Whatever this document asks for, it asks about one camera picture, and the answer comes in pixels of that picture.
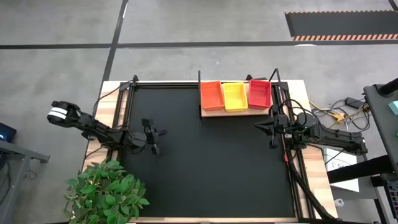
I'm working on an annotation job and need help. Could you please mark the black desk beam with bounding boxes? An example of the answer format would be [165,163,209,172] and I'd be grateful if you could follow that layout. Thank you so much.
[326,154,398,185]

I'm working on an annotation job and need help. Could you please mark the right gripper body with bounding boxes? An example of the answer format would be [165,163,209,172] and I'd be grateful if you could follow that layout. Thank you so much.
[269,105,292,149]

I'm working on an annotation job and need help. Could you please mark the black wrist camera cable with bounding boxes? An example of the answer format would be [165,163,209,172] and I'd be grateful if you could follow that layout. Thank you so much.
[277,98,313,127]

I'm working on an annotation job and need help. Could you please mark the white cardboard box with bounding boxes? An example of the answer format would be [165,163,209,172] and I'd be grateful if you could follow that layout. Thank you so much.
[323,147,361,193]

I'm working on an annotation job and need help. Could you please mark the blue plastic crate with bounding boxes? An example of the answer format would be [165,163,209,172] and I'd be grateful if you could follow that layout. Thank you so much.
[385,182,398,215]

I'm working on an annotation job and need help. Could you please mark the black cable conduit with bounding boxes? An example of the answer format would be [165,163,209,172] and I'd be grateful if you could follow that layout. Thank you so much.
[285,157,338,222]

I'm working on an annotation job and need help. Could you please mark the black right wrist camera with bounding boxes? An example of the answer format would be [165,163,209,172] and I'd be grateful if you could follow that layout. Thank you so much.
[276,117,290,134]

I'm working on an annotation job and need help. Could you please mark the yellow plastic basket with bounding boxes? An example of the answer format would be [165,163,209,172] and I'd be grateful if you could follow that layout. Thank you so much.
[222,82,249,113]

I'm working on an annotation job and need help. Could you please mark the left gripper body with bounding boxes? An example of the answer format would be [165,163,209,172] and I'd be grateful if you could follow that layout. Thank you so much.
[136,118,160,156]

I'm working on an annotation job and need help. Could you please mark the black desk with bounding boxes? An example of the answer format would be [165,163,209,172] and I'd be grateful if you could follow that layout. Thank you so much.
[363,77,398,175]

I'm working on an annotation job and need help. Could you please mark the green leafy plant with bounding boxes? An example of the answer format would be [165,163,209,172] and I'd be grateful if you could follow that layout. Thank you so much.
[63,159,150,224]

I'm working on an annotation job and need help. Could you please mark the black table mat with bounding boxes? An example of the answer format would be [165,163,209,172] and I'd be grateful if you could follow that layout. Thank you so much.
[119,85,296,218]

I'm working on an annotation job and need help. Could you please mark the orange plastic basket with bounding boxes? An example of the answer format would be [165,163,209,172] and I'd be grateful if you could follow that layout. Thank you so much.
[200,80,226,112]

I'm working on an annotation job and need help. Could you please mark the black power adapter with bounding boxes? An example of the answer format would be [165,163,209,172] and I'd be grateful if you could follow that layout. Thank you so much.
[345,96,361,109]

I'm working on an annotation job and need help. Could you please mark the red plastic basket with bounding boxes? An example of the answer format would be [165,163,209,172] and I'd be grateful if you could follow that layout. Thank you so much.
[248,79,273,110]

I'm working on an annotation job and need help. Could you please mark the black ramp orange stripes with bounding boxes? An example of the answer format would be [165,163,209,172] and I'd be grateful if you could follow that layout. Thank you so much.
[285,10,398,42]

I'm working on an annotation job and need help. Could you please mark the grey metal desk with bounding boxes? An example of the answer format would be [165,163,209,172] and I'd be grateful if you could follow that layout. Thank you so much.
[0,139,51,224]

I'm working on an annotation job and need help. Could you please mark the yellow cable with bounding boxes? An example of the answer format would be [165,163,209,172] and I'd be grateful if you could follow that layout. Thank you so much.
[309,101,346,123]

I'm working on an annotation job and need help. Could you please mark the black device blue light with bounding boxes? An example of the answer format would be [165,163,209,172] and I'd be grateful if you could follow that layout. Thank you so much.
[0,121,18,144]

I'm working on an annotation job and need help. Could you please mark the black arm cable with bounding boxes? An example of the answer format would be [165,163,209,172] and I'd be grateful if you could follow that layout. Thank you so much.
[92,80,134,121]

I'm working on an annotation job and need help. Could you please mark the wooden shelf board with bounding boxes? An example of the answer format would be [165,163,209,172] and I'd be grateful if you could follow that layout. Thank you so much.
[200,82,276,118]

